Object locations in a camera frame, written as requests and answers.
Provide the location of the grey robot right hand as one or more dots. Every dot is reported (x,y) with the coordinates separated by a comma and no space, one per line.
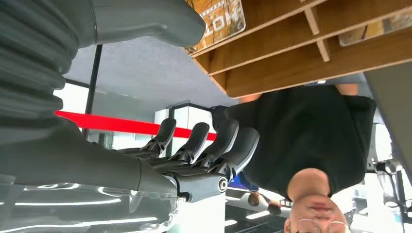
(80,160)

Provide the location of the background person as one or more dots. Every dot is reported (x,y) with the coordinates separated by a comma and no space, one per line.
(256,196)

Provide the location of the hotel print key card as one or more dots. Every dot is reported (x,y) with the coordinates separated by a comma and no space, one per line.
(222,22)
(376,30)

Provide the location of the wooden card rack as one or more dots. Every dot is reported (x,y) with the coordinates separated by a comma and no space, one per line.
(289,61)

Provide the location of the person's eyeglasses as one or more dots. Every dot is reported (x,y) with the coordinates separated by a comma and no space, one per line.
(322,225)

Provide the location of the red barrier tape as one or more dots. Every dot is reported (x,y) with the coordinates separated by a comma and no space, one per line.
(122,124)

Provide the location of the black vertical pole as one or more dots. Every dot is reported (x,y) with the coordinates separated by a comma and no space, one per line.
(93,83)

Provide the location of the ribbed grey right arm sleeve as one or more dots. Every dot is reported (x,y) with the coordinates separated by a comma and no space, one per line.
(29,58)

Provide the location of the silver equipment stand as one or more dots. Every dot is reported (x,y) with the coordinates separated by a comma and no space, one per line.
(387,173)

